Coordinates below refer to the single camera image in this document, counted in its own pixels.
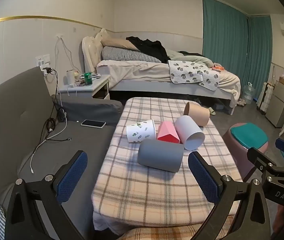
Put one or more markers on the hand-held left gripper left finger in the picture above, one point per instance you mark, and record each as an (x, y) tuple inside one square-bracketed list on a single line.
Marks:
[(73, 177)]

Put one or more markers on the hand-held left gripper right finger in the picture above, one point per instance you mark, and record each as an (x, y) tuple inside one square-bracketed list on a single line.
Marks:
[(204, 180)]

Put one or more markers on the grey cup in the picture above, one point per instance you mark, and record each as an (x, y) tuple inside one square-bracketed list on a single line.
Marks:
[(159, 155)]

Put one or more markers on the plain white cup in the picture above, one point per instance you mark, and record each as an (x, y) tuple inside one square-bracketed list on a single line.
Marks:
[(187, 130)]

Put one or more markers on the pink faceted cup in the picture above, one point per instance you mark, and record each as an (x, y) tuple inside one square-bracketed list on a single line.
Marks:
[(167, 131)]

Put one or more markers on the beige cup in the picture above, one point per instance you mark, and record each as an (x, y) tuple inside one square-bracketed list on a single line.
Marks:
[(198, 113)]

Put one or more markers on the white leaf print cup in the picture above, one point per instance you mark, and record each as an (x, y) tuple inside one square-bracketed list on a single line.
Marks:
[(142, 131)]

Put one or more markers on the pink stool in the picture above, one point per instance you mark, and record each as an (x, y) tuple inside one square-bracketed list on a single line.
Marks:
[(239, 157)]

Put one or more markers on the teal seat cushion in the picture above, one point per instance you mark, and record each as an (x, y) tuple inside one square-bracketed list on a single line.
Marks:
[(249, 136)]

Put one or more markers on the grey refrigerator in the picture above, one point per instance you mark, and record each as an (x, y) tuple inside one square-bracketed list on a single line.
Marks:
[(280, 105)]

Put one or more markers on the smartphone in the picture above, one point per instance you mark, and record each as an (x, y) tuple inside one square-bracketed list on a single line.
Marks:
[(93, 123)]

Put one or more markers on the water jug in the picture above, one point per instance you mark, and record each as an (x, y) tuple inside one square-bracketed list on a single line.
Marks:
[(248, 95)]

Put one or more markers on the slipper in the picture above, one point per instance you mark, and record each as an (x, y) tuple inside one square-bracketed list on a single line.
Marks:
[(212, 111)]

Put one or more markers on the plaid tablecloth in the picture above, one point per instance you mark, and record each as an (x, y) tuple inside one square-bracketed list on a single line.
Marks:
[(137, 195)]

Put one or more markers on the orange plaid cloth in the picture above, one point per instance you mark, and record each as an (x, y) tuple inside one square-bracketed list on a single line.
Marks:
[(157, 233)]

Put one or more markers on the grey sofa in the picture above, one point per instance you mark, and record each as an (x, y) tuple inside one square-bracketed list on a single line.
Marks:
[(6, 120)]

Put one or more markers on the white nightstand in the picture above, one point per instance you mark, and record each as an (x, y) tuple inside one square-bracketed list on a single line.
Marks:
[(91, 88)]

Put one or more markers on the white tumbler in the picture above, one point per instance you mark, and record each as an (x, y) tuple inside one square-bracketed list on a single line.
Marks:
[(70, 78)]

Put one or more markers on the green can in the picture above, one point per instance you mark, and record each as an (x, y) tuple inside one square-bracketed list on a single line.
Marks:
[(88, 79)]

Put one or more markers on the spotted quilted pad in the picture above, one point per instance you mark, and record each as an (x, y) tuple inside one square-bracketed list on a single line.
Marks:
[(189, 72)]

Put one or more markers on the pale green blanket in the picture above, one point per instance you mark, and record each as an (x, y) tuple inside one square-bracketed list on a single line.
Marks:
[(197, 58)]

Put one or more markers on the teal curtain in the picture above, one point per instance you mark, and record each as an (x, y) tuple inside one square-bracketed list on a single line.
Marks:
[(224, 45)]

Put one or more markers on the bed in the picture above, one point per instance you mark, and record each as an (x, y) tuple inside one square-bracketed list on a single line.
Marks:
[(142, 76)]

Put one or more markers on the checkered pillow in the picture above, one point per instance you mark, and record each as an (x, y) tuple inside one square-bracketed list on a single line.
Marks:
[(127, 54)]

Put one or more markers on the beige pillow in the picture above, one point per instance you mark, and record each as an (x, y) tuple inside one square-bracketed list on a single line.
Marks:
[(122, 44)]

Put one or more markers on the black clothing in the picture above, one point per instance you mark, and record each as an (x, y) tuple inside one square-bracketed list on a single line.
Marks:
[(152, 47)]

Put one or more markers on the black wall charger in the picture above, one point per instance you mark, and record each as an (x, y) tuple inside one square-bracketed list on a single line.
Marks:
[(47, 70)]

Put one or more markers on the wall socket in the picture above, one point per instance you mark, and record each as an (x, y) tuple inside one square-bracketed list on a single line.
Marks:
[(43, 59)]

